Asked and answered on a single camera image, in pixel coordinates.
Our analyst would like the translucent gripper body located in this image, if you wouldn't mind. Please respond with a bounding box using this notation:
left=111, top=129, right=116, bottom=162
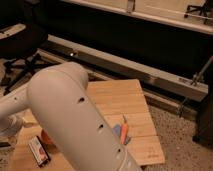
left=0, top=115, right=23, bottom=137

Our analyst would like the orange and blue tool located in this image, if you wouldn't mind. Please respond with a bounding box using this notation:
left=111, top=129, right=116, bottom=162
left=113, top=117, right=131, bottom=145

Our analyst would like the distant black chair base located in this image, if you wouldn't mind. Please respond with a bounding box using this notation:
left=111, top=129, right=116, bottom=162
left=184, top=0, right=213, bottom=23

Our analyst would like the metal tripod stand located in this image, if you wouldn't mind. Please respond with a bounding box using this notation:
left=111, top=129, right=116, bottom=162
left=177, top=56, right=213, bottom=117

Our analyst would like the metal floor rail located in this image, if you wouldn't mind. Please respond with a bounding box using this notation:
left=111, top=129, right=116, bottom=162
left=42, top=35, right=209, bottom=101

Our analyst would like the black office chair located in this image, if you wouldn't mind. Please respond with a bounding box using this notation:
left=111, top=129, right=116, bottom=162
left=0, top=23, right=52, bottom=95

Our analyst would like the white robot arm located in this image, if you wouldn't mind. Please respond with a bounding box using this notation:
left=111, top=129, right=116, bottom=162
left=0, top=62, right=142, bottom=171

